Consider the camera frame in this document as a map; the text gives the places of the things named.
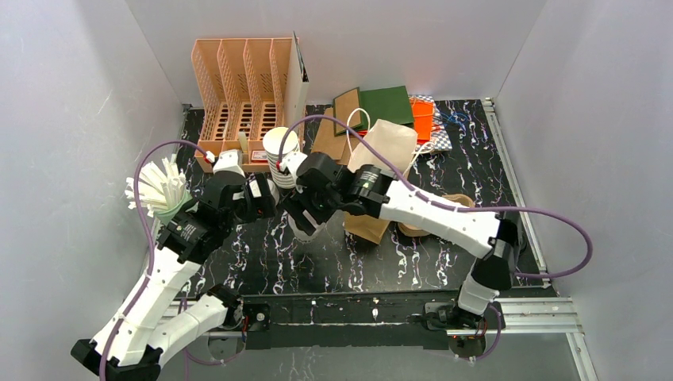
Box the stack of paper cups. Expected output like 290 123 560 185
262 127 301 190

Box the tan paper bag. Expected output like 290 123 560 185
344 109 435 245

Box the cardboard two-cup carrier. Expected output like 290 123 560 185
397 193 477 237

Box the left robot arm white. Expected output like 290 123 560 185
71 171 279 380

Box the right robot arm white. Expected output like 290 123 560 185
278 152 521 316

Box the red white small box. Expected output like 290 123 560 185
250 150 268 163

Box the brown kraft paper bag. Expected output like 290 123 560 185
310 119 360 165

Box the green cup holder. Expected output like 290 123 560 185
153 191 192 225

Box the white wrapped straws bundle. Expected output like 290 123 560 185
138 154 188 217

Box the pink desk file organizer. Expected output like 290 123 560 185
191 37 292 172

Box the dark green paper bag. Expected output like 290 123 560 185
333 86 413 127

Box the white folder in organizer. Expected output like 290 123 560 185
284 32 310 128

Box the orange paper bag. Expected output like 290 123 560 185
410 97 435 144

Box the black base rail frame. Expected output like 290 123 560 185
113 286 595 381

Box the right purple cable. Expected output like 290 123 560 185
279 114 594 364

